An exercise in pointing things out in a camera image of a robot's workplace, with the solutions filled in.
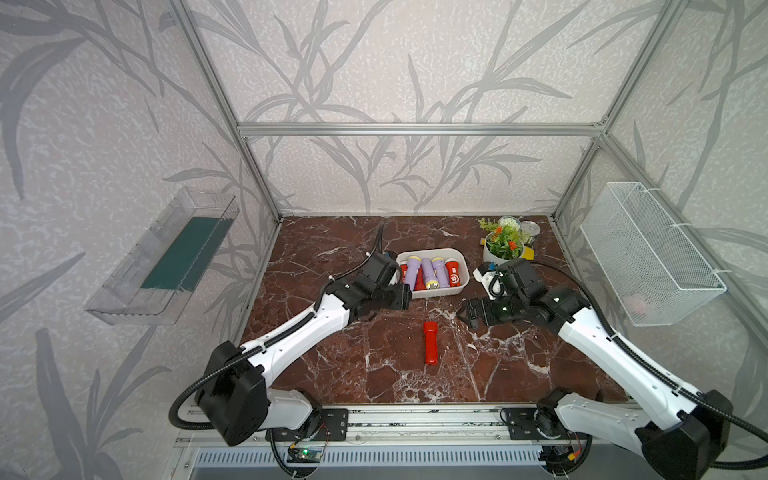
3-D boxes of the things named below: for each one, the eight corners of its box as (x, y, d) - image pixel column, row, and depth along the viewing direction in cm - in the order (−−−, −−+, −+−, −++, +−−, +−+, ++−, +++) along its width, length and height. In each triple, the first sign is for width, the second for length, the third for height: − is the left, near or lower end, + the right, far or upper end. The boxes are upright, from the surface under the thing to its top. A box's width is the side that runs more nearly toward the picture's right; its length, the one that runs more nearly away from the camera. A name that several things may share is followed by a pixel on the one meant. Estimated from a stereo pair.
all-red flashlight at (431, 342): (425, 364, 85) (425, 361, 83) (423, 325, 93) (424, 321, 91) (440, 364, 85) (441, 361, 83) (437, 325, 93) (438, 321, 91)
